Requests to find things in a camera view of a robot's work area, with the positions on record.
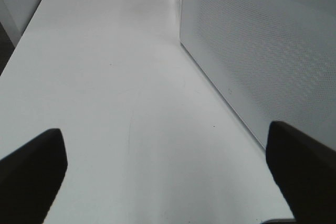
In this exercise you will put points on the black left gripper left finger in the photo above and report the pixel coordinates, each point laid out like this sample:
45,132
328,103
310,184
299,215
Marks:
31,177

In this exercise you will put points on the white microwave door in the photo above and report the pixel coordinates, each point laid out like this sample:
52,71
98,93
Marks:
272,60

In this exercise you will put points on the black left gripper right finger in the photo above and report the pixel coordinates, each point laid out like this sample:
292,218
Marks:
304,171

